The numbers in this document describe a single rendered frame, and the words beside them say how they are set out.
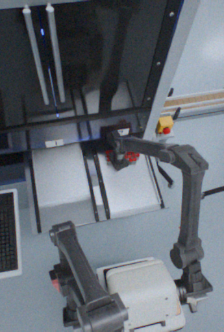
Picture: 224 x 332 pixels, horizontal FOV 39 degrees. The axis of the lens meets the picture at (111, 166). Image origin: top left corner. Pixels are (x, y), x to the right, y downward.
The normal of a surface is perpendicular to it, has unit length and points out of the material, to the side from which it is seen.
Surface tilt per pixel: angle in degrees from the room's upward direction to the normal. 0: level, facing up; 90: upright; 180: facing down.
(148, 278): 42
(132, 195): 0
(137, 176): 0
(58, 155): 0
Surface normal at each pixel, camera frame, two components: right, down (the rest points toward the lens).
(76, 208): 0.06, -0.41
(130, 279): -0.11, -0.91
